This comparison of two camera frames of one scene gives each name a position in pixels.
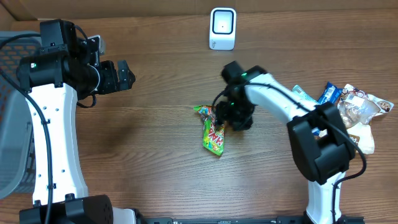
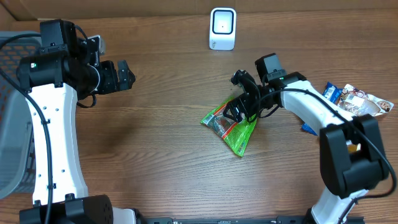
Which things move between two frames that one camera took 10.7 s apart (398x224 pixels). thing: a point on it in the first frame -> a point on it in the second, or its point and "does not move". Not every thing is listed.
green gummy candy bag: (213, 135) -> (237, 134)
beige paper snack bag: (357, 109) does not move
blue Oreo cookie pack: (331, 94) does not move
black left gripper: (112, 83) does not move
